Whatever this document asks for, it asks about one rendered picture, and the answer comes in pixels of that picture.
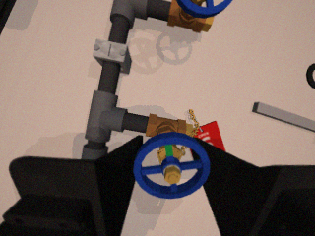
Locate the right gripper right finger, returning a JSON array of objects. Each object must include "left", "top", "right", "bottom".
[{"left": 193, "top": 137, "right": 315, "bottom": 236}]

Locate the small black rubber ring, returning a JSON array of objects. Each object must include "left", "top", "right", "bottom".
[{"left": 306, "top": 63, "right": 315, "bottom": 89}]

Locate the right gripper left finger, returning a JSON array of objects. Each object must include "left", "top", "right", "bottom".
[{"left": 9, "top": 135, "right": 143, "bottom": 236}]

